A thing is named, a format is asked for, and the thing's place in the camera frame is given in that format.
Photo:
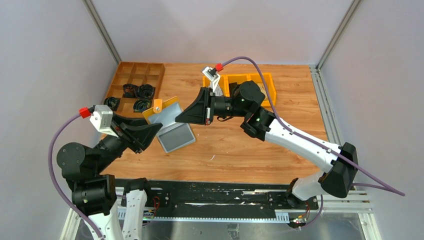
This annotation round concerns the yellow leather card holder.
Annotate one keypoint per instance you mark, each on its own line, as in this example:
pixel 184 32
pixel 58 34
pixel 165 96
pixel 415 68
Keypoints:
pixel 172 135

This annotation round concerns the black card holder in bin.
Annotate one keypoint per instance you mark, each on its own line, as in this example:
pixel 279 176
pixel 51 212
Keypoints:
pixel 233 89

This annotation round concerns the right yellow bin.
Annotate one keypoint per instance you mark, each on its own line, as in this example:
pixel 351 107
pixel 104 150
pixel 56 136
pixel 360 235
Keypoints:
pixel 255 77

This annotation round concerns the rolled dark blue tie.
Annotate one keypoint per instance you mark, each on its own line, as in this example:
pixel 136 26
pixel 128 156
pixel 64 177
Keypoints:
pixel 141 105

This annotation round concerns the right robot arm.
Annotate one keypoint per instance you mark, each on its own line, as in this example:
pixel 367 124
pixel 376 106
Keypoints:
pixel 336 174

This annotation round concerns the tan card holder in bin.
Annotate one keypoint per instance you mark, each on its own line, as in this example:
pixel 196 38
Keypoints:
pixel 264 91

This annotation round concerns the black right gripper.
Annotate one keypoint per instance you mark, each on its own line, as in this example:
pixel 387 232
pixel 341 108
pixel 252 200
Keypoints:
pixel 196 114

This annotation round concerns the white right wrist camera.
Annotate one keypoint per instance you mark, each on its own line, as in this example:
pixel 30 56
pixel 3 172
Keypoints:
pixel 212 74

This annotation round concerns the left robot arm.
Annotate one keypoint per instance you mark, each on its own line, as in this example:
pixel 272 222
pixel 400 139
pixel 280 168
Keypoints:
pixel 93 193

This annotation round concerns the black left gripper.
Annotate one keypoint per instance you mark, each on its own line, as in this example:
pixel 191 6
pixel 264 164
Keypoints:
pixel 144 132

